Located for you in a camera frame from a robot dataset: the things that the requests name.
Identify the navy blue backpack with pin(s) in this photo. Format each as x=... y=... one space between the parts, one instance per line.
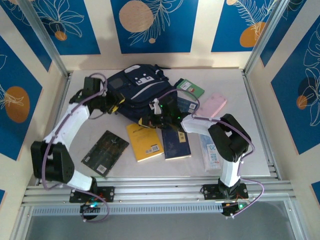
x=140 y=100

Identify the yellow book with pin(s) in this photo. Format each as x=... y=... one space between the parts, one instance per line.
x=145 y=142

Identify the blue book with white text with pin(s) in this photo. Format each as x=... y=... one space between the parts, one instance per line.
x=187 y=103

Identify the dark navy starry book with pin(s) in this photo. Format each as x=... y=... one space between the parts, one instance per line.
x=175 y=147

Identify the green book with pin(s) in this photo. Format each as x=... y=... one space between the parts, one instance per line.
x=193 y=90

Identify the black book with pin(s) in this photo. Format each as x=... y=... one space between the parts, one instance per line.
x=105 y=152

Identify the pink pencil case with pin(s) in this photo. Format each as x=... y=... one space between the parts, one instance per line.
x=212 y=105

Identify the white blue pen pack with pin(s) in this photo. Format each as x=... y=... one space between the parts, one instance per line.
x=212 y=158

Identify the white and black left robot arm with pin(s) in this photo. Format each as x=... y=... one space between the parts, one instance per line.
x=75 y=122

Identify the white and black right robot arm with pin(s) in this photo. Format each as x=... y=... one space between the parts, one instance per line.
x=197 y=126

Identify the grey front panel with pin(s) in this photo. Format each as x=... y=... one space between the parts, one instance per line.
x=160 y=227

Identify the aluminium left side rail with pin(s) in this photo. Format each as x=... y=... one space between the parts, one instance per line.
x=64 y=87

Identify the aluminium rail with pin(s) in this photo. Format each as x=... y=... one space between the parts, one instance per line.
x=64 y=87
x=253 y=100

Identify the aluminium front frame rails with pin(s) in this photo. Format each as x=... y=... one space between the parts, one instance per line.
x=155 y=190

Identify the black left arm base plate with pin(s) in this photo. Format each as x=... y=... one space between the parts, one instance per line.
x=107 y=193

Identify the aluminium left frame post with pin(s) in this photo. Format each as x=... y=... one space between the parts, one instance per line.
x=46 y=37

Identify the aluminium frame post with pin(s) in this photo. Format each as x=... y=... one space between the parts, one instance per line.
x=46 y=37
x=266 y=37

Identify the aluminium right side rail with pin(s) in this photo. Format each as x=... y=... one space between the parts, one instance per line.
x=253 y=100

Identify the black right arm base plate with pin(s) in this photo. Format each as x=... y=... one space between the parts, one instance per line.
x=210 y=192

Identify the aluminium right frame post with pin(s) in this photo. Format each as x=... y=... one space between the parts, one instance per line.
x=266 y=37

